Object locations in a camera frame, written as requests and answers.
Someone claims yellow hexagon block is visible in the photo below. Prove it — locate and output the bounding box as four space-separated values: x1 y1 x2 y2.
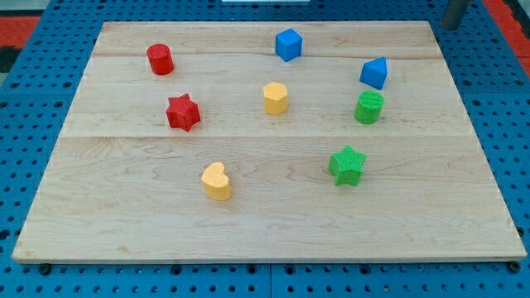
263 82 288 115

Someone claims red star block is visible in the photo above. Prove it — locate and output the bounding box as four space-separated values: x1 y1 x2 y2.
166 94 201 132

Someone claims yellow heart block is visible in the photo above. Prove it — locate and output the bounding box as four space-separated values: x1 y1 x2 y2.
201 162 231 201

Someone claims blue cube block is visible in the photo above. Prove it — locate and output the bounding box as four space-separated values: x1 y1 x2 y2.
275 28 303 62

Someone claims green cylinder block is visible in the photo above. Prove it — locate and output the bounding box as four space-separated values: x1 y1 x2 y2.
354 90 384 124

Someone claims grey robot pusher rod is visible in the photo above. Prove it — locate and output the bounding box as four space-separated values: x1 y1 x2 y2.
440 0 470 31

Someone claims red cylinder block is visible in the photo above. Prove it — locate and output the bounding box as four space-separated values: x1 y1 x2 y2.
147 43 174 75

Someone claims green star block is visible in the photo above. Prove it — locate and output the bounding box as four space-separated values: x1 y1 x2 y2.
328 145 366 186

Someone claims wooden board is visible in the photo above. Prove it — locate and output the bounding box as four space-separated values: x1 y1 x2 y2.
12 21 527 264

